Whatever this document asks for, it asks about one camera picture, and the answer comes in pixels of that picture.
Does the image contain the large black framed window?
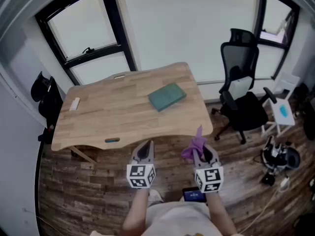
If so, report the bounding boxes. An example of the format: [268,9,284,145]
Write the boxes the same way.
[35,0,301,86]

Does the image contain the person's left forearm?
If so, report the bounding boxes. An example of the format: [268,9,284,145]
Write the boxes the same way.
[122,187,151,233]

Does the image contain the black mesh office chair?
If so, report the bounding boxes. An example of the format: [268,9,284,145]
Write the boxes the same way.
[31,71,63,144]
[212,28,278,145]

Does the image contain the white stool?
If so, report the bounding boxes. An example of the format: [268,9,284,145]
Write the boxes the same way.
[260,72,301,137]

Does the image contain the person's white shirt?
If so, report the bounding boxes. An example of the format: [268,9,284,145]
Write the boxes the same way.
[90,200,244,236]

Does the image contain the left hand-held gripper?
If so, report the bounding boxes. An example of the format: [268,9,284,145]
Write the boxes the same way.
[126,140,157,189]

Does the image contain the black and white floor device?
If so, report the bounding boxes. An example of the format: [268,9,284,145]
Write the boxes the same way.
[260,135,301,176]

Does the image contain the flat white box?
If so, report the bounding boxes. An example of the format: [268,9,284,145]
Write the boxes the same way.
[228,76,254,100]

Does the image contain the purple cloth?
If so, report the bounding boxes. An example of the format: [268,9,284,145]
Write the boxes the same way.
[181,124,207,164]

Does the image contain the small black screen device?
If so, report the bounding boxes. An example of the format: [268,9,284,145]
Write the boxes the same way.
[182,187,207,203]

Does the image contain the small black floor block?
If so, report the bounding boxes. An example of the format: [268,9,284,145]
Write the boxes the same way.
[261,173,276,186]

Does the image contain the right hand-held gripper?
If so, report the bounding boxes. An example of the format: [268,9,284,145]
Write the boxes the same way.
[192,144,224,193]

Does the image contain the green rectangular board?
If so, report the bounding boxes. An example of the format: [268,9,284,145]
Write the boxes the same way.
[147,82,187,113]

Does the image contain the white paper roll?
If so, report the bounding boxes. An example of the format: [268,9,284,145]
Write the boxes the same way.
[69,97,81,112]

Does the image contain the person's light shoe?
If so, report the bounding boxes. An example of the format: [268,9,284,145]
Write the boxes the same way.
[148,189,164,206]

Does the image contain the person's right forearm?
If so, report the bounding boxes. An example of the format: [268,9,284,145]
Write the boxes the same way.
[206,192,238,235]

